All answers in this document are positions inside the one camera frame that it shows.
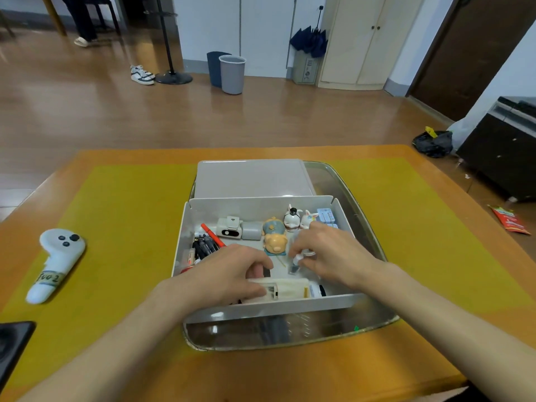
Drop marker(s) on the person's left hand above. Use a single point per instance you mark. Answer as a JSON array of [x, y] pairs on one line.
[[213, 276]]

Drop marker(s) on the person's right hand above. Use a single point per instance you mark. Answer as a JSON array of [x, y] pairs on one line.
[[343, 257]]

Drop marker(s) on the bundle of black pens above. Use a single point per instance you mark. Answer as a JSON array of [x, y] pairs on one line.
[[205, 247]]

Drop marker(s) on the light blue small box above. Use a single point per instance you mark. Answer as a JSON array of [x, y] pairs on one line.
[[333, 226], [326, 215]]

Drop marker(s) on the red marker pen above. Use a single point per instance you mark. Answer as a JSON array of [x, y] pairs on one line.
[[211, 234]]

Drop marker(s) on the white tube black cap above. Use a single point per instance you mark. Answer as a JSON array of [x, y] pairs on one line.
[[315, 290]]

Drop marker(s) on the small white-capped bottle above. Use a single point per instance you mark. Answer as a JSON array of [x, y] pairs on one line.
[[298, 259]]

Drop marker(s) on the white bunny figurine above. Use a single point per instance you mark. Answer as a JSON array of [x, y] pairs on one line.
[[307, 219]]

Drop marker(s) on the white camera device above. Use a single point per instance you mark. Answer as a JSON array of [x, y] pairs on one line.
[[229, 226]]

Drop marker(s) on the white mini fan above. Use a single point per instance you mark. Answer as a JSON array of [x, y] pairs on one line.
[[252, 231]]

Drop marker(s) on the white figurine black hat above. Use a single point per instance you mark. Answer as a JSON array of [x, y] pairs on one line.
[[292, 221]]

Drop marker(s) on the white storage box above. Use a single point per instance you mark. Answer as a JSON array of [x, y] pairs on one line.
[[217, 207]]

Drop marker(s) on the yellow blue cartoon figurine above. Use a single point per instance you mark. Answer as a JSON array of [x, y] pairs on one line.
[[275, 242]]

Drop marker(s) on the white box lid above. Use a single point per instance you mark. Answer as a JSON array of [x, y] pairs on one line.
[[255, 180]]

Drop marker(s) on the person's left forearm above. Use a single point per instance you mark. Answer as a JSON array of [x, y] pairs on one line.
[[104, 347]]

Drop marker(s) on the person's right forearm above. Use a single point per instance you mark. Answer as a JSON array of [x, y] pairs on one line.
[[460, 322]]

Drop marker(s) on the person's black trousers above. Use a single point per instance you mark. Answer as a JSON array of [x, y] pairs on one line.
[[477, 395]]

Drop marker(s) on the stainless steel tray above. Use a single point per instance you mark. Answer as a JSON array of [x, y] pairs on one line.
[[335, 326]]

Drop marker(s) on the yellow table mat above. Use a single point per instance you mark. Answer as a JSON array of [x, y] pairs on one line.
[[125, 226]]

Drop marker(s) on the black garbage bag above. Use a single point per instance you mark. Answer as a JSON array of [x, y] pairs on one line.
[[433, 144]]

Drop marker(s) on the white handheld controller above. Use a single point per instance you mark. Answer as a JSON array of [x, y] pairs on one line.
[[58, 255]]

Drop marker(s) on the black low cabinet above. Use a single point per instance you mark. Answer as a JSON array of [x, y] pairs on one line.
[[498, 159]]

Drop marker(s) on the gray metal safe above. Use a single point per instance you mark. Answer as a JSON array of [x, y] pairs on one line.
[[305, 69]]

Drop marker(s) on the black coat stand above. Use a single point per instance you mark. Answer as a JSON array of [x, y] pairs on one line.
[[173, 78]]

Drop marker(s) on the gray trash bin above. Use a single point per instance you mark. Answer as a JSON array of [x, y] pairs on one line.
[[232, 75]]

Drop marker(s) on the dark blue trash bin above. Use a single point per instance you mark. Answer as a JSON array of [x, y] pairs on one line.
[[212, 69]]

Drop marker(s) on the white sneaker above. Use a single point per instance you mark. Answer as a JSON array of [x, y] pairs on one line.
[[142, 78], [139, 68]]

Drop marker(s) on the black smartphone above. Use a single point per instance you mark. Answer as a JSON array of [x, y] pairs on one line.
[[12, 347]]

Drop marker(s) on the navy folded umbrella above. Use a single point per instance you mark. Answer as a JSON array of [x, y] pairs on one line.
[[309, 41]]

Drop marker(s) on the cream two-door cabinet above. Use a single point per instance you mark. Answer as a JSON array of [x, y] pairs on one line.
[[356, 37]]

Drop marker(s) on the dark brown door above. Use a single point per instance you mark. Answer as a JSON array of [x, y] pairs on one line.
[[465, 50]]

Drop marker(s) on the white built-in wardrobe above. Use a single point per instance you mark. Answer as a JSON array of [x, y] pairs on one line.
[[209, 25]]

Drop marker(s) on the wooden side table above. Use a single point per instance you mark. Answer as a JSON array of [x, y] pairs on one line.
[[53, 16]]

